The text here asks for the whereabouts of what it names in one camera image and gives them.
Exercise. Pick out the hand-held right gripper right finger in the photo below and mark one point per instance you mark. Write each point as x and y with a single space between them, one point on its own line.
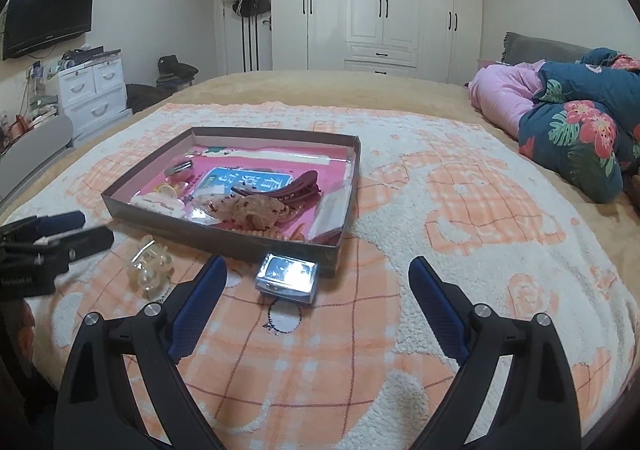
440 310

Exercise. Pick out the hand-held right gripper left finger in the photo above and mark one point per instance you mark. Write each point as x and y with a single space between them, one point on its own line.
195 310

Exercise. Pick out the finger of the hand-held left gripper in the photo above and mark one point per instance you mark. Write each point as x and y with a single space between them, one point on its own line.
60 224
85 242

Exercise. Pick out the translucent yellow hair claw clip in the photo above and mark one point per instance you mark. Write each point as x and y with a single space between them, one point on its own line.
150 270

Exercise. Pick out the brown cardboard box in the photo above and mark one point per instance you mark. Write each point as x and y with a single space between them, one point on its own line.
200 240

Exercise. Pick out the cream hair claw clip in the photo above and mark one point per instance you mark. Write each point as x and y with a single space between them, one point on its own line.
155 204

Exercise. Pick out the small clear plastic box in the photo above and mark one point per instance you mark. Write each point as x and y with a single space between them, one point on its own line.
285 275

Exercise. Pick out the silver metal hair clip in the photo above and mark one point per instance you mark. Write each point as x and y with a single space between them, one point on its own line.
179 170

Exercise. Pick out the dark red hair claw clip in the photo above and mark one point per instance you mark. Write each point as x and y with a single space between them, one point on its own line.
300 187

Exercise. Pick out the grey padded chair back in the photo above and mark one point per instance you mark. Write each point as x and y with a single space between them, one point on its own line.
35 150

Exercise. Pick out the yellow hair accessory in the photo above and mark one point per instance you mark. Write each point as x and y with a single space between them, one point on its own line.
167 190

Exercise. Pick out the cluttered side desk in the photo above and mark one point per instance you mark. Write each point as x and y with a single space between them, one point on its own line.
30 105

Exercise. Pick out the white drawer cabinet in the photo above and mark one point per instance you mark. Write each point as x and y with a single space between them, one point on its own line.
95 105

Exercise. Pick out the black cloth heap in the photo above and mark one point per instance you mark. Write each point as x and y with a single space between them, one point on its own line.
147 97

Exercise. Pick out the dark folded clothes pile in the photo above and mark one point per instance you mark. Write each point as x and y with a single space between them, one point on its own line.
177 72

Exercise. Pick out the black flat television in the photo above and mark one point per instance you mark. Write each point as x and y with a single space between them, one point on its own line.
50 15

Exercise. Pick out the pink quilt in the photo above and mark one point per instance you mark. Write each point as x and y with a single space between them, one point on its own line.
500 95

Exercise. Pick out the floral dark blue quilt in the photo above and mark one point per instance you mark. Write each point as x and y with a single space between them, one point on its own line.
575 130

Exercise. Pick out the tan bed sheet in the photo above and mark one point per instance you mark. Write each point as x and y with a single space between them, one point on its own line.
350 85

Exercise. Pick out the white door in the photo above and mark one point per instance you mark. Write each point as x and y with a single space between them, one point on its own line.
227 40

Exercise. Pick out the grey pillow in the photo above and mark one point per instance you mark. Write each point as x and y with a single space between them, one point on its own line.
540 47

